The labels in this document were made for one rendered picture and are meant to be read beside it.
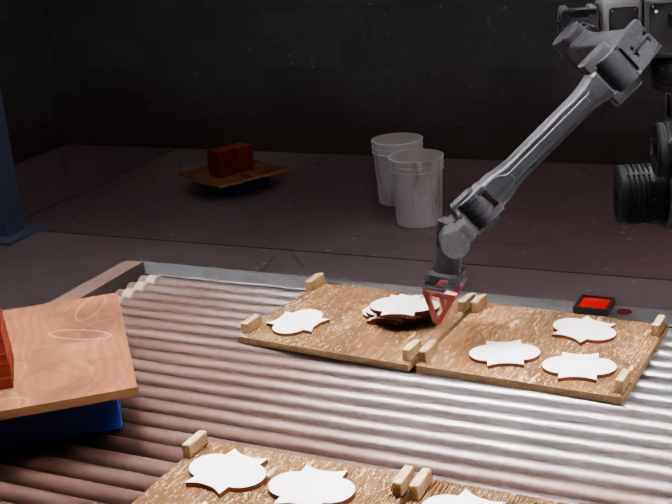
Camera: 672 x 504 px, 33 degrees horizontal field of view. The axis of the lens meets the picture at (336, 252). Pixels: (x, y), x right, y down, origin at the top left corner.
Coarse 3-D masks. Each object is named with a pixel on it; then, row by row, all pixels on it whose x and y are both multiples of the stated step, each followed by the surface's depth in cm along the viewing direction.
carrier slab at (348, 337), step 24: (336, 288) 264; (360, 288) 263; (336, 312) 250; (360, 312) 249; (456, 312) 244; (240, 336) 241; (264, 336) 240; (312, 336) 238; (336, 336) 237; (360, 336) 236; (384, 336) 235; (408, 336) 234; (432, 336) 233; (360, 360) 226; (384, 360) 224
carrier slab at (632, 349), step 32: (480, 320) 239; (512, 320) 238; (544, 320) 236; (608, 320) 234; (448, 352) 225; (544, 352) 221; (576, 352) 220; (608, 352) 219; (640, 352) 218; (512, 384) 211; (544, 384) 208; (576, 384) 207; (608, 384) 206
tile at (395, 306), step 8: (392, 296) 245; (400, 296) 244; (408, 296) 244; (416, 296) 244; (376, 304) 241; (384, 304) 241; (392, 304) 240; (400, 304) 240; (408, 304) 240; (416, 304) 239; (424, 304) 239; (376, 312) 238; (384, 312) 236; (392, 312) 236; (400, 312) 236; (408, 312) 235; (416, 312) 236; (424, 312) 236
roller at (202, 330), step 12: (132, 324) 259; (144, 324) 257; (156, 324) 256; (168, 324) 255; (180, 324) 254; (192, 324) 254; (216, 336) 249; (228, 336) 248; (636, 384) 210; (648, 384) 209; (660, 384) 208
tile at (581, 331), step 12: (564, 324) 232; (576, 324) 231; (588, 324) 231; (600, 324) 230; (612, 324) 230; (552, 336) 228; (564, 336) 227; (576, 336) 225; (588, 336) 225; (600, 336) 225; (612, 336) 224
